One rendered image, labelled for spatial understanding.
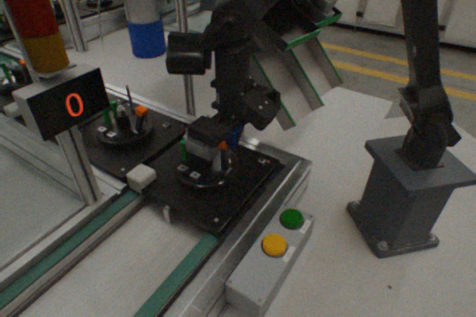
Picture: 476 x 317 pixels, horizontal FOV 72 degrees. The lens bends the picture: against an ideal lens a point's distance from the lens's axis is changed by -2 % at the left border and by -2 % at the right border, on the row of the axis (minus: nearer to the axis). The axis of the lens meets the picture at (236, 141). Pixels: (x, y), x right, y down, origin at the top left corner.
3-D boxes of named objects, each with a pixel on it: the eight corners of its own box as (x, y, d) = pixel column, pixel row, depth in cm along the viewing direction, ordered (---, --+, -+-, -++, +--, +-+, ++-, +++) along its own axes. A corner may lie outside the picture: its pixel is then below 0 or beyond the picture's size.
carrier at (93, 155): (193, 131, 88) (189, 89, 80) (123, 184, 72) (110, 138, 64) (130, 105, 98) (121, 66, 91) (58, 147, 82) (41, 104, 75)
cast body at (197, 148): (222, 150, 69) (221, 122, 65) (210, 161, 66) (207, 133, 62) (191, 137, 73) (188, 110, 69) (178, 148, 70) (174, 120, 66)
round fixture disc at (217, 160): (250, 164, 74) (250, 157, 73) (212, 203, 65) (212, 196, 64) (201, 143, 80) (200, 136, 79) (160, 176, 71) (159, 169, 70)
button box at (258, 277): (311, 234, 67) (315, 215, 64) (260, 324, 53) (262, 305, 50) (280, 220, 70) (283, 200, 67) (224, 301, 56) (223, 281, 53)
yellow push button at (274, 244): (289, 246, 59) (290, 239, 58) (278, 263, 57) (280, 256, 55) (269, 235, 61) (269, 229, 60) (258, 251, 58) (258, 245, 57)
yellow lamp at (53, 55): (76, 63, 48) (66, 30, 45) (45, 76, 45) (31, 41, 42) (56, 56, 50) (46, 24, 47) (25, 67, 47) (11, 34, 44)
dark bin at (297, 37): (316, 36, 78) (333, 10, 72) (283, 53, 70) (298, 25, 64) (238, -32, 84) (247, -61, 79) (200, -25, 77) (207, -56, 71)
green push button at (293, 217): (304, 220, 64) (306, 213, 63) (296, 234, 61) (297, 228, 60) (286, 212, 66) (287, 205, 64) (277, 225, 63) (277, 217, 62)
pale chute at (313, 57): (332, 88, 99) (343, 82, 95) (308, 105, 91) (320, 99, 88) (284, 8, 98) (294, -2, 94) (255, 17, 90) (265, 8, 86)
